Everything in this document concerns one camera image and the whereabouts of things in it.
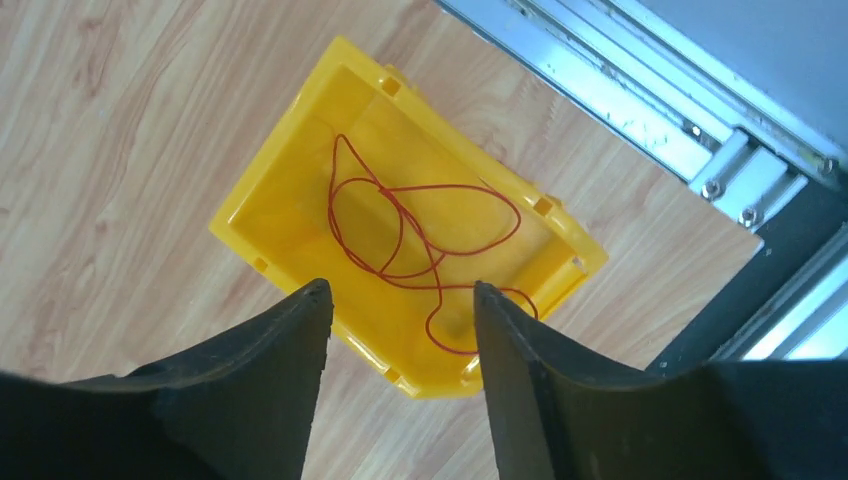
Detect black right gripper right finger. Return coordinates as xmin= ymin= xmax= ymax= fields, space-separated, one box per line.
xmin=474 ymin=282 xmax=847 ymax=479

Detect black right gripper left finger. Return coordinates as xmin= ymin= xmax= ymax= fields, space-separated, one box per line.
xmin=1 ymin=279 xmax=333 ymax=479

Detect thin red wire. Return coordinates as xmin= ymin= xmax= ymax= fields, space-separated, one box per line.
xmin=327 ymin=133 xmax=540 ymax=357

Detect yellow plastic bin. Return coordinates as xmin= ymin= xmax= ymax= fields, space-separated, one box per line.
xmin=209 ymin=37 xmax=607 ymax=399

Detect aluminium side rail right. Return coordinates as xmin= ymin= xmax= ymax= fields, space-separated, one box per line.
xmin=443 ymin=1 xmax=847 ymax=230

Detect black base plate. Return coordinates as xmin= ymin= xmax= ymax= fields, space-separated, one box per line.
xmin=646 ymin=183 xmax=847 ymax=376

